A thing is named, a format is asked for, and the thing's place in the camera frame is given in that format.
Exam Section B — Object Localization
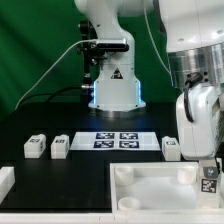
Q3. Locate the white front rail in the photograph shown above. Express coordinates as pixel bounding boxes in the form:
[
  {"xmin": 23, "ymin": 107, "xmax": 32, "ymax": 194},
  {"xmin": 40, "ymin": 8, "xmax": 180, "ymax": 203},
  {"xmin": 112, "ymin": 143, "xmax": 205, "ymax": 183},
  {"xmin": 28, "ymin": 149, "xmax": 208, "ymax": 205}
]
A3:
[{"xmin": 0, "ymin": 213, "xmax": 224, "ymax": 224}]

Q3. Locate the white cable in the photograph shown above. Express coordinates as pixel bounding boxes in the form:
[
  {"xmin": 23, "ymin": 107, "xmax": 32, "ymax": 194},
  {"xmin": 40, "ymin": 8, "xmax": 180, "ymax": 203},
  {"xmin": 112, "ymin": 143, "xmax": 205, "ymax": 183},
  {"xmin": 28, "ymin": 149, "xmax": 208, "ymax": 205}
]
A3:
[{"xmin": 14, "ymin": 39, "xmax": 98, "ymax": 111}]

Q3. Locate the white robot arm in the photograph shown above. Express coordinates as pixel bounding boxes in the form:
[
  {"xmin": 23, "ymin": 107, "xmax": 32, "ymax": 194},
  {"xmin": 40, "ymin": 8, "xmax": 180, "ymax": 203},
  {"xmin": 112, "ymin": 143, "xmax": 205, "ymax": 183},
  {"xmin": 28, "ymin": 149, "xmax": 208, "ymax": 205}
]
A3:
[{"xmin": 74, "ymin": 0, "xmax": 224, "ymax": 160}]

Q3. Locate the black cable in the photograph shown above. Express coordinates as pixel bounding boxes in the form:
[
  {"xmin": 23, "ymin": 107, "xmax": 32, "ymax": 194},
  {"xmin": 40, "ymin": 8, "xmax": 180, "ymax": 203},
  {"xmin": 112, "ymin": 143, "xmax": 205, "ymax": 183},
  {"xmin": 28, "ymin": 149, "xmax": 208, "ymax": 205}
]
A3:
[{"xmin": 19, "ymin": 85, "xmax": 94, "ymax": 108}]

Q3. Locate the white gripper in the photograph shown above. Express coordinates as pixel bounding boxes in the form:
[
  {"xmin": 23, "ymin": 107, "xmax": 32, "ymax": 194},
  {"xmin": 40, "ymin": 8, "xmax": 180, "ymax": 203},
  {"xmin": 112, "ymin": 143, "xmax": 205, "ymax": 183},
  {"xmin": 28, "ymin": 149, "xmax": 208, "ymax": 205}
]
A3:
[{"xmin": 176, "ymin": 84, "xmax": 224, "ymax": 160}]

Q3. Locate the white marker sheet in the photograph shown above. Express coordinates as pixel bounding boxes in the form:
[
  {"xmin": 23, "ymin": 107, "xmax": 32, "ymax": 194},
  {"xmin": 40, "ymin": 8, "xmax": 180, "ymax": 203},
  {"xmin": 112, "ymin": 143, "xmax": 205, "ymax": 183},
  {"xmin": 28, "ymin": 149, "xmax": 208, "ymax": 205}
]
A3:
[{"xmin": 71, "ymin": 132, "xmax": 160, "ymax": 151}]

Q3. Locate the white left obstacle bar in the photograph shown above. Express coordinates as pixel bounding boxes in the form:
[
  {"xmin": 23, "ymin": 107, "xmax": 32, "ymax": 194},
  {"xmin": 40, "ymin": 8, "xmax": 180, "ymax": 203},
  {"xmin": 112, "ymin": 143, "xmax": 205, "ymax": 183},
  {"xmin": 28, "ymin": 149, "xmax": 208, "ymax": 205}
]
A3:
[{"xmin": 0, "ymin": 167, "xmax": 15, "ymax": 204}]

